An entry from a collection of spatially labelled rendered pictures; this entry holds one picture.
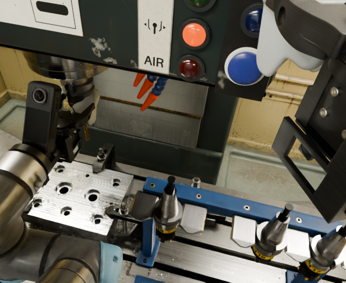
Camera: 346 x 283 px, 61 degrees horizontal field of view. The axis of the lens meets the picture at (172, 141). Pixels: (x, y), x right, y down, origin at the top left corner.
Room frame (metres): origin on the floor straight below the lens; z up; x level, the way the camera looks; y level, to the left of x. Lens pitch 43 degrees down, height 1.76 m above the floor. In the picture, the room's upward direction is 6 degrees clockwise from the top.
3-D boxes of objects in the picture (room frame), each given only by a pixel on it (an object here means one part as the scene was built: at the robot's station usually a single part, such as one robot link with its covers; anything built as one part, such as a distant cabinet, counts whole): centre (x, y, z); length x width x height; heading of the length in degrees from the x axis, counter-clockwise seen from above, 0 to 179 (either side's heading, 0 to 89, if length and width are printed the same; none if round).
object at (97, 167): (0.69, 0.24, 0.97); 0.13 x 0.03 x 0.15; 170
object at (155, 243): (0.42, 0.04, 1.05); 0.10 x 0.05 x 0.30; 170
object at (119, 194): (0.55, 0.28, 0.96); 0.29 x 0.23 x 0.05; 80
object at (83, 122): (0.42, 0.18, 1.41); 0.09 x 0.05 x 0.02; 157
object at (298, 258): (0.31, -0.28, 1.21); 0.07 x 0.05 x 0.01; 170
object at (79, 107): (0.46, 0.17, 1.39); 0.09 x 0.03 x 0.06; 157
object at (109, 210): (0.48, 0.12, 0.97); 0.13 x 0.03 x 0.15; 80
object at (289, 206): (0.32, -0.22, 1.31); 0.02 x 0.02 x 0.03
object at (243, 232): (0.33, -0.17, 1.21); 0.07 x 0.05 x 0.01; 170
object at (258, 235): (0.32, -0.22, 1.21); 0.06 x 0.06 x 0.03
